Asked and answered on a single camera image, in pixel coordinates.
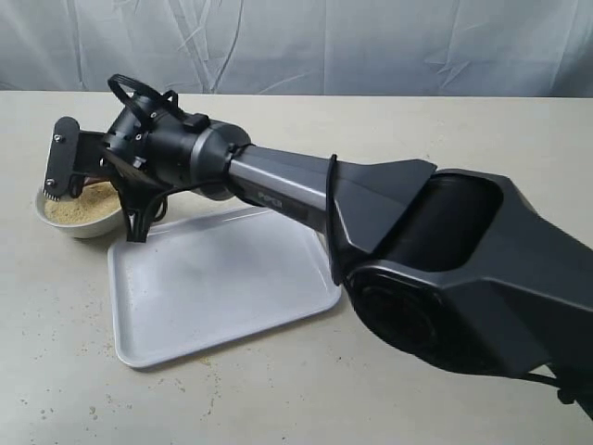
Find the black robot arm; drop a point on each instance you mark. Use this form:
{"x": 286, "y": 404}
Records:
{"x": 453, "y": 267}

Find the white rectangular tray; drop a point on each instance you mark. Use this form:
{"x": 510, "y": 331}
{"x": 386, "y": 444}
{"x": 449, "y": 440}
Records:
{"x": 202, "y": 282}

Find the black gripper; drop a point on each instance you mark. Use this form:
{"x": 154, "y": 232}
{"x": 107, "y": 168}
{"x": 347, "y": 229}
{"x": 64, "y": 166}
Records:
{"x": 147, "y": 157}

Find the grey backdrop cloth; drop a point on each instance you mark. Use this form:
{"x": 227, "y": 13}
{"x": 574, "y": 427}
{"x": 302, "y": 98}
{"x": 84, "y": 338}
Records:
{"x": 490, "y": 48}

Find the white bowl of grain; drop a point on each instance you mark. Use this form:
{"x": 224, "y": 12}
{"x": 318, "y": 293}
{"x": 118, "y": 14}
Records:
{"x": 94, "y": 213}

